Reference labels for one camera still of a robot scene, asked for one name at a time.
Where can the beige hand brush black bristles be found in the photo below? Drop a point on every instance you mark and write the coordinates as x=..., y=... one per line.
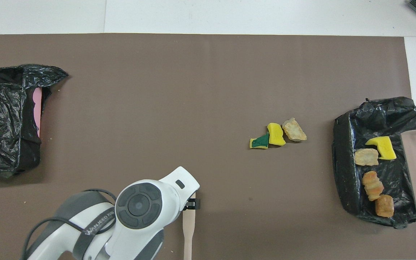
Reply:
x=189, y=234

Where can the brown table mat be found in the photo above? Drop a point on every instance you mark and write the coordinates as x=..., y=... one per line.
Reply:
x=229, y=54

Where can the black trash bag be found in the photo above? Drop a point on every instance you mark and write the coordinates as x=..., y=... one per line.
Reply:
x=2, y=119

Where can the black bag lined bin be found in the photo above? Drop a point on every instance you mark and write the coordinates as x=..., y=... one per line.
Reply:
x=349, y=137

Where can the green and yellow sponge piece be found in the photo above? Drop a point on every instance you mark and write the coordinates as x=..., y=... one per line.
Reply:
x=259, y=143

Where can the notched yellow sponge piece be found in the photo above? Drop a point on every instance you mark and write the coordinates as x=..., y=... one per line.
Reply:
x=383, y=148

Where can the beige crumbly trash chunk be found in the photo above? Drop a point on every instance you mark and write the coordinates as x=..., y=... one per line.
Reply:
x=366, y=157

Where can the brown round bread piece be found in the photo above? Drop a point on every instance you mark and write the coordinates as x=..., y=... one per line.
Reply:
x=384, y=206

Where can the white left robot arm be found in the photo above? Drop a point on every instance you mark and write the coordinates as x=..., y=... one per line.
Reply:
x=164, y=195

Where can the beige layered trash chunk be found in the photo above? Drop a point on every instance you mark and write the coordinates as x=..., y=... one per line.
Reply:
x=294, y=130

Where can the pink plastic bin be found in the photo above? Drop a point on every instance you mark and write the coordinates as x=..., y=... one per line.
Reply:
x=37, y=112

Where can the orange striped trash piece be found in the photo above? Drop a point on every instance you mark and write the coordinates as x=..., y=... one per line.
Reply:
x=372, y=185

